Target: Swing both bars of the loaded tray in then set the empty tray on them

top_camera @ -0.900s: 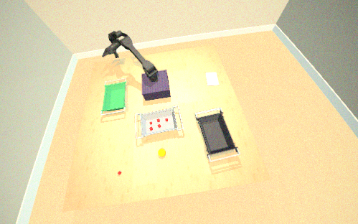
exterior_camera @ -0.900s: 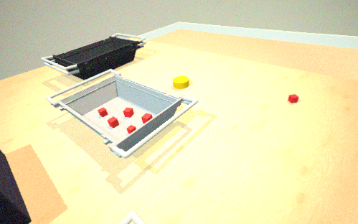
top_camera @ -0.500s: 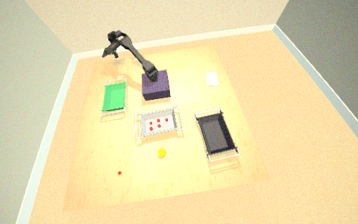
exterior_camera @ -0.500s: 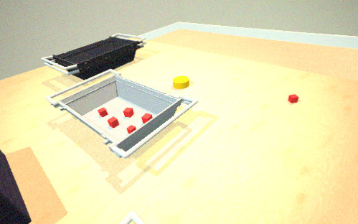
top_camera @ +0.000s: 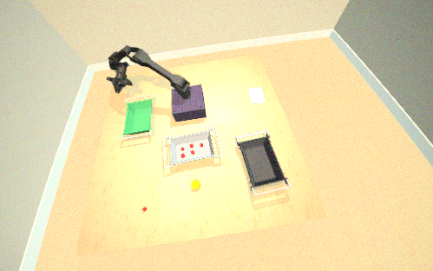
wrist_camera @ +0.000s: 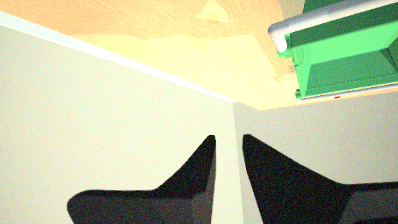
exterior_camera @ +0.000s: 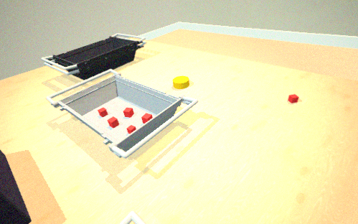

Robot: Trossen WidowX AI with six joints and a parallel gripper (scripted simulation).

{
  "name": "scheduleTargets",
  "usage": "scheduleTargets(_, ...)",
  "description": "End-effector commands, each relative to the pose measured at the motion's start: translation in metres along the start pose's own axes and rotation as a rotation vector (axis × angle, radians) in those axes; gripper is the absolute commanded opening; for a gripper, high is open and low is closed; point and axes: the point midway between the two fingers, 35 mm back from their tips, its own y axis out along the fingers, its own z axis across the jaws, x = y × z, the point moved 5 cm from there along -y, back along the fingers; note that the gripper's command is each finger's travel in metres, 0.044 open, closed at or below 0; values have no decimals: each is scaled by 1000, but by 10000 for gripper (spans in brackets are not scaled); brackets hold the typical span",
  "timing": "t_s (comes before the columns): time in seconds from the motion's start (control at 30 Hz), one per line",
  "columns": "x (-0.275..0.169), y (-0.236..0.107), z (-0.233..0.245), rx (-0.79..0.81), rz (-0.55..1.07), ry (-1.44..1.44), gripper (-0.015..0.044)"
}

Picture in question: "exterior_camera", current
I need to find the green plastic tray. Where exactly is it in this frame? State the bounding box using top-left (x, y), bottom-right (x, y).
top-left (120, 211), bottom-right (146, 224)

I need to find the small red block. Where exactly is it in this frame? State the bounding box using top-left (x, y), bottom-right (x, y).
top-left (127, 125), bottom-right (136, 134)
top-left (98, 107), bottom-right (108, 117)
top-left (288, 94), bottom-right (299, 103)
top-left (108, 117), bottom-right (120, 128)
top-left (141, 113), bottom-right (153, 123)
top-left (123, 108), bottom-right (134, 118)

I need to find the yellow short cylinder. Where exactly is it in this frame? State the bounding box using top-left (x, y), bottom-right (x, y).
top-left (173, 76), bottom-right (189, 89)

